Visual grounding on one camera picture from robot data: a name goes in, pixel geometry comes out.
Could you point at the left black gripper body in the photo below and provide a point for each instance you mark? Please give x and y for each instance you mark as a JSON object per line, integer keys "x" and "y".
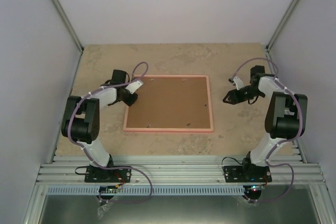
{"x": 127, "y": 102}

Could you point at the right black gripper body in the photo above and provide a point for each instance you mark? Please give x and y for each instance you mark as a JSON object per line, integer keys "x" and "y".
{"x": 252, "y": 93}

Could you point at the pink picture frame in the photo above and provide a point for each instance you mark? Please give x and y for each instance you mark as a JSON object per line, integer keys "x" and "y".
{"x": 168, "y": 129}

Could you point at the white mat brown backing board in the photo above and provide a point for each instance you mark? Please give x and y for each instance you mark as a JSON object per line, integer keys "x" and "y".
{"x": 168, "y": 103}

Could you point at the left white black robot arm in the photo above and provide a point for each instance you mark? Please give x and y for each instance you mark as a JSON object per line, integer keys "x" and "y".
{"x": 81, "y": 122}

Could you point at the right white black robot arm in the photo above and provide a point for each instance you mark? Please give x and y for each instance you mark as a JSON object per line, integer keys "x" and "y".
{"x": 285, "y": 122}

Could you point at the right circuit board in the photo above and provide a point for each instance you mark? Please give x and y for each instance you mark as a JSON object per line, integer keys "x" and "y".
{"x": 255, "y": 187}

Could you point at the circuit board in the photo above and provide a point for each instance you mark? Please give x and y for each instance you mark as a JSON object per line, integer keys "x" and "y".
{"x": 255, "y": 187}
{"x": 111, "y": 189}

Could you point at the left circuit board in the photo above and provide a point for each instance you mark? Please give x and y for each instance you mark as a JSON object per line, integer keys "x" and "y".
{"x": 111, "y": 189}

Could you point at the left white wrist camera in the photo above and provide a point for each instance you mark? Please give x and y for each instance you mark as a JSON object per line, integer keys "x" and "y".
{"x": 134, "y": 86}

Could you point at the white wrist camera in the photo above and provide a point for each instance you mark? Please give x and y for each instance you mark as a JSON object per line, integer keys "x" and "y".
{"x": 237, "y": 82}
{"x": 134, "y": 86}

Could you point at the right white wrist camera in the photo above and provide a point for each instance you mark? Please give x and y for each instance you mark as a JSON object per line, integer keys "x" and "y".
{"x": 237, "y": 82}

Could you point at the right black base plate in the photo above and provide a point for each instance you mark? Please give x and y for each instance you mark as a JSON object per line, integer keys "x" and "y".
{"x": 253, "y": 174}

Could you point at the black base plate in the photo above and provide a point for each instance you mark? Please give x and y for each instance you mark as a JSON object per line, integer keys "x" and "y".
{"x": 253, "y": 174}
{"x": 120, "y": 172}

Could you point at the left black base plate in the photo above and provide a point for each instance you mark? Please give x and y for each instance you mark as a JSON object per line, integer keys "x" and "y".
{"x": 120, "y": 172}

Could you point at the aluminium rail platform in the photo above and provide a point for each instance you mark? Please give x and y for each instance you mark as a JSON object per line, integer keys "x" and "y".
{"x": 179, "y": 170}

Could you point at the blue slotted cable duct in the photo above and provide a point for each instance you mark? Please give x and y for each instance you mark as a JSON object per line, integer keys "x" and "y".
{"x": 137, "y": 190}

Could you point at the right aluminium corner post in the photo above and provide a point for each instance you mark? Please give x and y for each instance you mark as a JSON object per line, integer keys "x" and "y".
{"x": 284, "y": 20}

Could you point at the aluminium corner post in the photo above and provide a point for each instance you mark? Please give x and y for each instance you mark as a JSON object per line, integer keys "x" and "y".
{"x": 59, "y": 9}
{"x": 284, "y": 20}

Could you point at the left aluminium corner post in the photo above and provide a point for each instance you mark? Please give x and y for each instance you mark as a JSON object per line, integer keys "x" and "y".
{"x": 59, "y": 9}

